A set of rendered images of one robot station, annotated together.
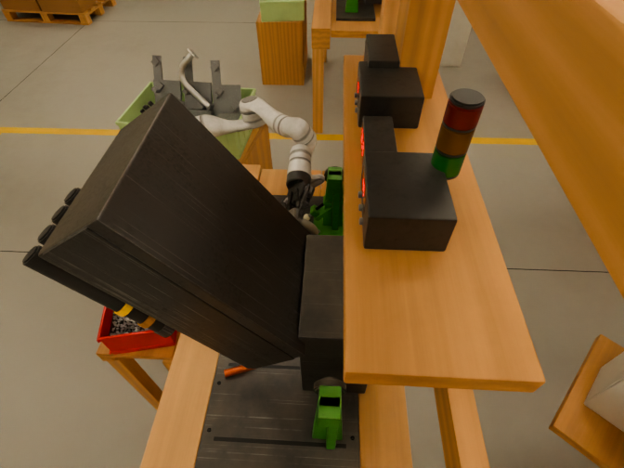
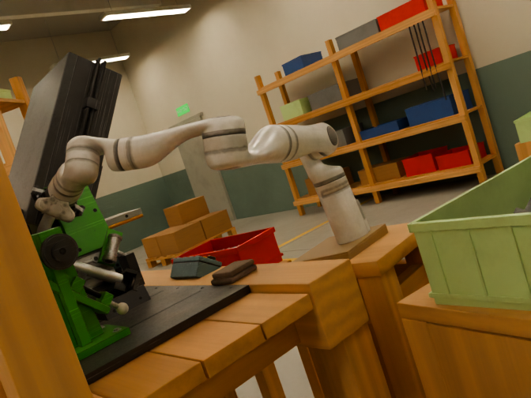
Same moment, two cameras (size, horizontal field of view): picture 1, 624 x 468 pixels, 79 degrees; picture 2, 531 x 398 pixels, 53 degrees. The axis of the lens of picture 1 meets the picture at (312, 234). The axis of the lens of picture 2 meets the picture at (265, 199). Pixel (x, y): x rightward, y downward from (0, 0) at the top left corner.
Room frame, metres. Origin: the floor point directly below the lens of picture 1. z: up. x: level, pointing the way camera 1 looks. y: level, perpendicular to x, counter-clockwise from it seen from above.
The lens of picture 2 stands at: (2.15, -0.51, 1.19)
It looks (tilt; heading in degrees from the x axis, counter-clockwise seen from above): 6 degrees down; 137
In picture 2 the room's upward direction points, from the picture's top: 19 degrees counter-clockwise
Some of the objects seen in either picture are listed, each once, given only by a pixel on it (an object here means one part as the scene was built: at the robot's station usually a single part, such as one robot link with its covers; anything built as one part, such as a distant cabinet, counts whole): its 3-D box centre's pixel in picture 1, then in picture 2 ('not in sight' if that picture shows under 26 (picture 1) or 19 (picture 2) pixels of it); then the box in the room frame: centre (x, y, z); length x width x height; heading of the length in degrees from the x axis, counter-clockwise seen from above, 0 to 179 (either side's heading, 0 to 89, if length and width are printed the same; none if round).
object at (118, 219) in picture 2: not in sight; (76, 235); (0.57, 0.17, 1.11); 0.39 x 0.16 x 0.03; 86
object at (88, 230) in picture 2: not in sight; (76, 217); (0.72, 0.13, 1.17); 0.13 x 0.12 x 0.20; 176
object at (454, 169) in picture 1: (447, 159); not in sight; (0.50, -0.22, 1.62); 0.05 x 0.05 x 0.05
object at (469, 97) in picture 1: (463, 110); not in sight; (0.50, -0.22, 1.71); 0.05 x 0.05 x 0.04
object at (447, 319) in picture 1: (404, 162); not in sight; (0.63, -0.19, 1.52); 0.90 x 0.25 x 0.04; 176
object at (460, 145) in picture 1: (455, 136); not in sight; (0.50, -0.22, 1.67); 0.05 x 0.05 x 0.05
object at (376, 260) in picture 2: not in sight; (357, 251); (1.23, 0.63, 0.83); 0.32 x 0.32 x 0.04; 3
